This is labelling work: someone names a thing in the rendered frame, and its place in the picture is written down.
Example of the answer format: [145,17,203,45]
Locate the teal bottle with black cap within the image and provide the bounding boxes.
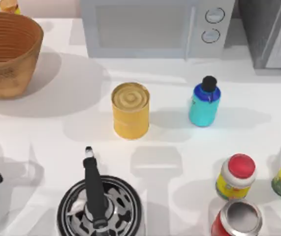
[188,76,221,127]

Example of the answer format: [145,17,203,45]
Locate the pale microwave oven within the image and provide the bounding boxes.
[78,0,237,62]

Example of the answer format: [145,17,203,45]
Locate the microwave knob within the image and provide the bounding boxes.
[205,7,225,24]
[201,28,221,44]

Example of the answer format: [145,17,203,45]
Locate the yellow bottle with red cap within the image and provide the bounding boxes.
[215,153,257,201]

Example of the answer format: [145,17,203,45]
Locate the red can with silver top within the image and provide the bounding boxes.
[211,199,263,236]

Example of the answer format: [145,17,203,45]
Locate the brown woven basket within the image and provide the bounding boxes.
[0,11,44,100]

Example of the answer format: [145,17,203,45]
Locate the grey cabinet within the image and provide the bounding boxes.
[237,0,281,70]

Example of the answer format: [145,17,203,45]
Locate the microwave door handle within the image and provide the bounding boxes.
[184,6,196,62]

